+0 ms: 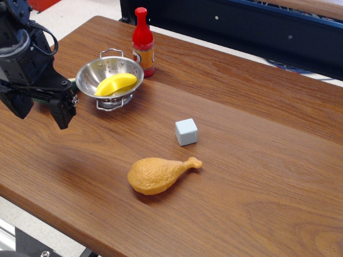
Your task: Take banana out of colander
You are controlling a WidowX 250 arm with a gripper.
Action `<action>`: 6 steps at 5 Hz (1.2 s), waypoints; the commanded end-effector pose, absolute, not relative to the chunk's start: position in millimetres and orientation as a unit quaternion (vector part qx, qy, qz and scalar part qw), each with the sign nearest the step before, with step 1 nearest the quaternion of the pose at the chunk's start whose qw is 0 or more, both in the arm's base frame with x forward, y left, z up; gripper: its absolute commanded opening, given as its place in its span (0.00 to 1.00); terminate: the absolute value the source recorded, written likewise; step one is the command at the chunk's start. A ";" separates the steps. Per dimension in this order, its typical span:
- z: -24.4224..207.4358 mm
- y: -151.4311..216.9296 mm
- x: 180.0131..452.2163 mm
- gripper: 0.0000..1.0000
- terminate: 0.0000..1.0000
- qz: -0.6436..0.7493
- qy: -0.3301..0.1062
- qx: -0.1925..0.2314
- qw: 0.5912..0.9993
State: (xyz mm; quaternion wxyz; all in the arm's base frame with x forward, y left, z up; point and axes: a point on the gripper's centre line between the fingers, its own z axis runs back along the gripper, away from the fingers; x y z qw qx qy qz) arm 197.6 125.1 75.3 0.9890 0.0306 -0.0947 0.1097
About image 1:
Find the toy avocado half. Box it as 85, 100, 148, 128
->
69, 78, 78, 93

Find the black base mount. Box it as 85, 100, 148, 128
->
1, 228, 62, 257

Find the silver metal colander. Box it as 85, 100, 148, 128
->
76, 48, 144, 112

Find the toy chicken drumstick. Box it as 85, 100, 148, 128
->
127, 157, 203, 195

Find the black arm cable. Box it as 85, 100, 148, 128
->
26, 20, 59, 57

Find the dark blue metal frame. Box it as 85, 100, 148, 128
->
120, 1, 342, 80

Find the red toy ketchup bottle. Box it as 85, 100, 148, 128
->
132, 7, 155, 77

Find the light grey cube block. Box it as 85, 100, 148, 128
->
175, 118, 198, 146

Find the yellow toy banana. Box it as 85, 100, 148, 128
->
94, 73, 137, 96

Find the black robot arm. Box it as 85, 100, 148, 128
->
1, 1, 78, 130

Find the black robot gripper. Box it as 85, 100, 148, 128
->
1, 26, 78, 130

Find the red box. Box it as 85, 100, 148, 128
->
28, 0, 60, 12

